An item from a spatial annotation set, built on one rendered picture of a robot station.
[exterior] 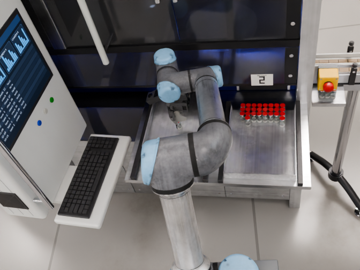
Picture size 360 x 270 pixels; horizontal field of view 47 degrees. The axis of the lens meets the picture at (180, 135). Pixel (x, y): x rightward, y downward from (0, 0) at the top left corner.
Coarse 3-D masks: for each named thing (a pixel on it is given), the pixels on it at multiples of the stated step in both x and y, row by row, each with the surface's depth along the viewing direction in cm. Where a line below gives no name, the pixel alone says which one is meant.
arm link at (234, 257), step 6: (228, 258) 120; (234, 258) 120; (240, 258) 120; (246, 258) 120; (216, 264) 122; (222, 264) 119; (228, 264) 119; (234, 264) 119; (240, 264) 119; (246, 264) 119; (252, 264) 119
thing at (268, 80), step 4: (252, 76) 163; (256, 76) 162; (260, 76) 162; (268, 76) 161; (272, 76) 161; (252, 80) 164; (256, 80) 164; (264, 80) 164; (268, 80) 163; (272, 80) 163; (252, 84) 166; (256, 84) 166; (260, 84) 165; (264, 84) 165; (268, 84) 165; (272, 84) 164
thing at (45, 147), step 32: (0, 0) 133; (0, 32) 133; (32, 32) 150; (0, 64) 134; (32, 64) 150; (0, 96) 135; (32, 96) 151; (64, 96) 173; (0, 128) 135; (32, 128) 153; (64, 128) 175; (0, 160) 137; (32, 160) 154; (64, 160) 176; (0, 192) 152; (32, 192) 155
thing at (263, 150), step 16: (288, 112) 169; (240, 128) 168; (256, 128) 166; (272, 128) 165; (288, 128) 164; (240, 144) 163; (256, 144) 161; (272, 144) 160; (288, 144) 159; (240, 160) 158; (256, 160) 157; (272, 160) 155; (288, 160) 154; (224, 176) 154; (240, 176) 152; (256, 176) 150; (272, 176) 149; (288, 176) 147
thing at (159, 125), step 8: (192, 96) 184; (152, 104) 180; (160, 104) 184; (192, 104) 181; (152, 112) 179; (160, 112) 181; (184, 112) 178; (192, 112) 178; (152, 120) 179; (160, 120) 178; (168, 120) 177; (192, 120) 175; (152, 128) 176; (160, 128) 175; (168, 128) 174; (176, 128) 174; (184, 128) 173; (192, 128) 172; (144, 136) 169; (152, 136) 173; (160, 136) 172; (168, 136) 172
